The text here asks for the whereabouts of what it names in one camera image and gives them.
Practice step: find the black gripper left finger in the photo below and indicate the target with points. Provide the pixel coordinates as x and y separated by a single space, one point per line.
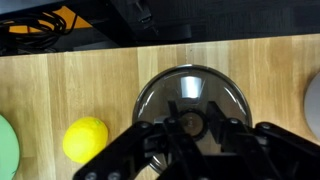
133 150

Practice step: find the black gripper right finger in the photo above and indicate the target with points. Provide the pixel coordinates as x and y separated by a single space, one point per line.
273 150

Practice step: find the black glass pot lid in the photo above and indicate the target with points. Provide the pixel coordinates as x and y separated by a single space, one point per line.
190 83

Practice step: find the grey metal pot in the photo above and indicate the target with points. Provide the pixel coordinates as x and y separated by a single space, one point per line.
314 106

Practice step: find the mint green plastic pot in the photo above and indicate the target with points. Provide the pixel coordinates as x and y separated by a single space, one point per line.
6 150

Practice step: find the yellow toy lemon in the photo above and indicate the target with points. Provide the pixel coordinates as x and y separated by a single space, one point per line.
85 140

